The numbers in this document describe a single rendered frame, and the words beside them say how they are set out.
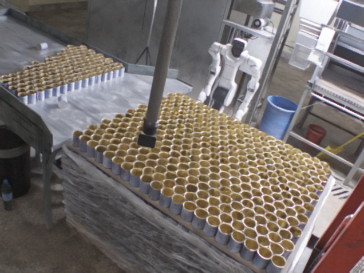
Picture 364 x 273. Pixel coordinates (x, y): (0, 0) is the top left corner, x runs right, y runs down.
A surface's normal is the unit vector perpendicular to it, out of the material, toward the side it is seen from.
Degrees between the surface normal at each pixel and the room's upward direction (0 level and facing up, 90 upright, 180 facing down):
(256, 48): 90
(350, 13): 90
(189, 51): 90
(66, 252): 0
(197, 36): 90
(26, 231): 0
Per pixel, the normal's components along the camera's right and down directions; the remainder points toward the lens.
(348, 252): -0.59, 0.34
